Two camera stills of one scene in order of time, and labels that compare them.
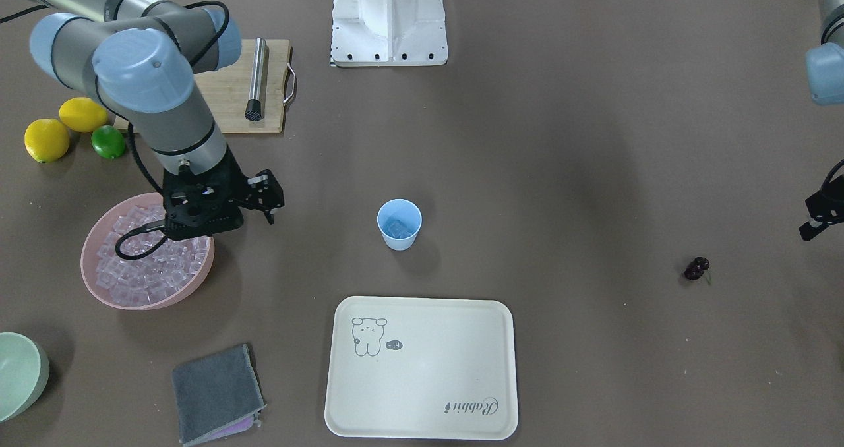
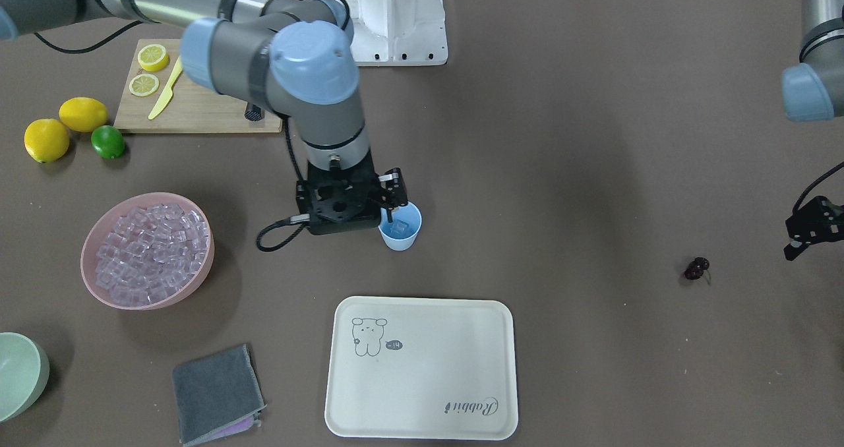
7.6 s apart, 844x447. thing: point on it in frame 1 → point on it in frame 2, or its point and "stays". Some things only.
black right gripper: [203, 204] → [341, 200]
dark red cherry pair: [695, 269] stays
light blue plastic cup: [399, 221] stays
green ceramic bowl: [24, 370] stays
